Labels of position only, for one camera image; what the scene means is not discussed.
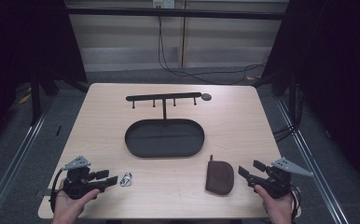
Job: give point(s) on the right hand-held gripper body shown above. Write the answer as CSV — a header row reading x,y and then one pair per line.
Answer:
x,y
276,183

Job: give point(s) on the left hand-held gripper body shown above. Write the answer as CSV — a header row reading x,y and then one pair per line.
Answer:
x,y
81,182

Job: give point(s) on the silver key bundle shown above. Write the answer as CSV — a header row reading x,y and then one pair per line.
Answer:
x,y
126,179

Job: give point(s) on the brown zip pouch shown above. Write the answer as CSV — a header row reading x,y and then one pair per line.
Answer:
x,y
219,179

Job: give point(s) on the black key rack with tray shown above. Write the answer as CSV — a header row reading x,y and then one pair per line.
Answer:
x,y
164,138

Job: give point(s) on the person's right hand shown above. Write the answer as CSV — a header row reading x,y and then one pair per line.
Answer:
x,y
279,210

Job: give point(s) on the person's left hand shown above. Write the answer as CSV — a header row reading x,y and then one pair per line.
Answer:
x,y
67,208

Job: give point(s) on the small grey round disc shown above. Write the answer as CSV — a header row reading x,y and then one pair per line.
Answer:
x,y
206,96

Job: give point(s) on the yellow tape strip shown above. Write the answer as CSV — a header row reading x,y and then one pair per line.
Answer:
x,y
24,98

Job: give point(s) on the dark curtain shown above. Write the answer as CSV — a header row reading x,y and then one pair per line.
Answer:
x,y
25,40
339,62

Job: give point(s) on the metal floor rail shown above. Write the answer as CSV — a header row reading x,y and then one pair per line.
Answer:
x,y
16,158
311,161

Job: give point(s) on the black stand post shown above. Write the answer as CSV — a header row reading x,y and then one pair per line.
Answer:
x,y
35,102

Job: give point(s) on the black horizontal frame bar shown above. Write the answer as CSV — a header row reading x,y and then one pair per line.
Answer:
x,y
168,13

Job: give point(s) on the white wall socket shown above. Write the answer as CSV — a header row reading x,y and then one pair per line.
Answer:
x,y
163,3

